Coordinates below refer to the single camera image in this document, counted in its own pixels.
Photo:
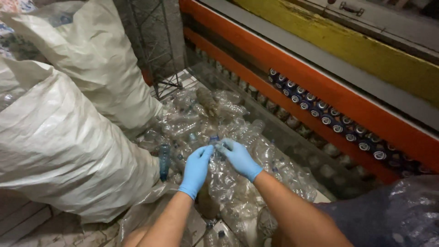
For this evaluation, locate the person's right hand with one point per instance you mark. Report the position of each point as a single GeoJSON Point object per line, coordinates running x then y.
{"type": "Point", "coordinates": [240, 158]}

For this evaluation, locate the person's left hand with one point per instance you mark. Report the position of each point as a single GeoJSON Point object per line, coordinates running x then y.
{"type": "Point", "coordinates": [195, 169]}

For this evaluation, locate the person's left fingers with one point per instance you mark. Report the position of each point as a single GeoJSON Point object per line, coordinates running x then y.
{"type": "Point", "coordinates": [205, 152]}

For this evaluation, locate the person's right fingers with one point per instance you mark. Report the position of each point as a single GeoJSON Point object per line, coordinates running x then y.
{"type": "Point", "coordinates": [224, 146]}

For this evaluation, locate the clear plastic bottle blue cap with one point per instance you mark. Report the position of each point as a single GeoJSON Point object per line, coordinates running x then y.
{"type": "Point", "coordinates": [215, 151]}

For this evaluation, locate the heap of crushed clear bottles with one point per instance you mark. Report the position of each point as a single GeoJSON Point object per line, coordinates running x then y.
{"type": "Point", "coordinates": [219, 151]}

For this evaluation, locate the blue tinted plastic bottle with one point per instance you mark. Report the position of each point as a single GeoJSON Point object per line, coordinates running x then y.
{"type": "Point", "coordinates": [164, 161]}

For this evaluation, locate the row of dark drink bottles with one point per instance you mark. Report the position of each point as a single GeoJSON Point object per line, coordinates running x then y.
{"type": "Point", "coordinates": [274, 113]}

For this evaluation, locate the orange glass-door drinks fridge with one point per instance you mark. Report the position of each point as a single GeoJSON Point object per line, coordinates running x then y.
{"type": "Point", "coordinates": [308, 85]}

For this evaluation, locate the grey metal lattice stand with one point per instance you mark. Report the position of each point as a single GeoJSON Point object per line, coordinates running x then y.
{"type": "Point", "coordinates": [152, 44]}

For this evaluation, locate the large white woven sack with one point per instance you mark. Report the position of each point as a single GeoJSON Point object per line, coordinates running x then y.
{"type": "Point", "coordinates": [65, 144]}
{"type": "Point", "coordinates": [92, 58]}

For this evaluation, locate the dark clear plastic bag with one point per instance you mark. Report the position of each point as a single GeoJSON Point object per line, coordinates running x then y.
{"type": "Point", "coordinates": [387, 212]}

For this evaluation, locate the floral patterned cloth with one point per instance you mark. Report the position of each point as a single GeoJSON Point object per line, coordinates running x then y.
{"type": "Point", "coordinates": [15, 34]}

